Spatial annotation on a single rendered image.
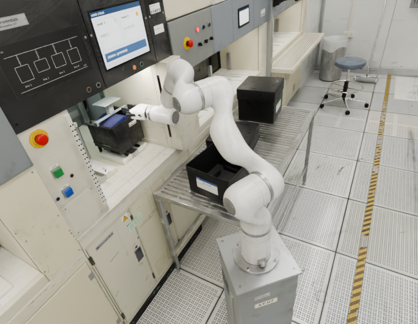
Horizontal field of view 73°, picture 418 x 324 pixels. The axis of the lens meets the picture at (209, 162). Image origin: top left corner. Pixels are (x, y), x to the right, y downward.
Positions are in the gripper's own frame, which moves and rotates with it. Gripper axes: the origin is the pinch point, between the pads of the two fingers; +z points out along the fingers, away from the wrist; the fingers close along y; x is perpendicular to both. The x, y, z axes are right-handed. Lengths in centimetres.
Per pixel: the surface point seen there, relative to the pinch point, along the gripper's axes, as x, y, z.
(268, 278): -43, -37, -92
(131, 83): 7.8, 15.3, 8.2
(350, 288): -119, 23, -128
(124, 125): -10.1, -1.8, 4.5
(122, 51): 32.7, -7.2, -15.2
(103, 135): -13.2, -10.5, 13.3
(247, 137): -33, 43, -51
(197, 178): -31, -6, -43
